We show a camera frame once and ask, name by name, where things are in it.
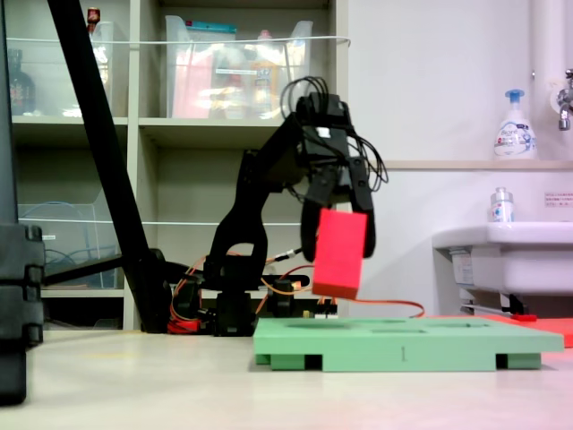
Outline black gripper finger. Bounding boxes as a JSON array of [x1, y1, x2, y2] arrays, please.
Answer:
[[346, 155, 378, 260], [299, 166, 342, 264]]

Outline red square block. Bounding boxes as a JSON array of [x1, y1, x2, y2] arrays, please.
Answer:
[[311, 208, 369, 301]]

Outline black table clamp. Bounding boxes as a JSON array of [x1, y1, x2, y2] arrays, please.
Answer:
[[267, 277, 296, 320]]

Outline small circuit board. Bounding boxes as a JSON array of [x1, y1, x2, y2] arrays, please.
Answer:
[[300, 295, 339, 321]]

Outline large clear storage bin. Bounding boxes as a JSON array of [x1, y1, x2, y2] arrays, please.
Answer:
[[164, 14, 314, 121]]

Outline beige shelf unit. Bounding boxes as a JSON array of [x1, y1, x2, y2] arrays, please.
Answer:
[[4, 0, 350, 331]]

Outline small clear sanitizer bottle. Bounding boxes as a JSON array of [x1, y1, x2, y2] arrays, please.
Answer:
[[487, 186, 515, 224]]

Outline green shape-sorting board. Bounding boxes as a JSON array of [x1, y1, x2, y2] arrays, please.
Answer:
[[252, 315, 565, 373]]

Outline white ceramic sink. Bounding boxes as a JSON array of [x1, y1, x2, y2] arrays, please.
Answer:
[[432, 220, 573, 297]]

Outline white foam soap pump bottle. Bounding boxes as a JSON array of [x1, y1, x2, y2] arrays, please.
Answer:
[[493, 89, 538, 161]]

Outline black tripod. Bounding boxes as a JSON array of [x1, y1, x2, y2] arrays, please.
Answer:
[[43, 0, 202, 335]]

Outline metal water tap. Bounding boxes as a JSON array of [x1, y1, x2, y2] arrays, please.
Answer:
[[555, 68, 573, 132]]

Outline flat red board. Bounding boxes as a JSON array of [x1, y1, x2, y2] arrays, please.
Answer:
[[424, 313, 573, 349]]

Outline clear bin with bottles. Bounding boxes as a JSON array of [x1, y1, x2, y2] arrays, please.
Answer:
[[5, 21, 116, 118]]

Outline dark glass bottle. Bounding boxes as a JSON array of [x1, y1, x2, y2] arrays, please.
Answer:
[[6, 47, 37, 116]]

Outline notched black stack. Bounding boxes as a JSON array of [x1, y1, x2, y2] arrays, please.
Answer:
[[0, 223, 47, 407]]

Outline long orange cable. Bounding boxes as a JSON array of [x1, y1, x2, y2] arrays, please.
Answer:
[[259, 263, 426, 320]]

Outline red and orange base wires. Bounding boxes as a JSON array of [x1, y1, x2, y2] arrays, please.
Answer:
[[167, 254, 211, 335]]

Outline white wall label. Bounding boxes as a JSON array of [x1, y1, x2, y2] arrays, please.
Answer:
[[543, 191, 573, 209]]

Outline clear bin with blue cable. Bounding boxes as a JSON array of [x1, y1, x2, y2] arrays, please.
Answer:
[[16, 186, 124, 290]]

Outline dark grey upright post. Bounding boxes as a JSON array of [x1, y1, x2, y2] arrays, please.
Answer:
[[0, 0, 20, 226]]

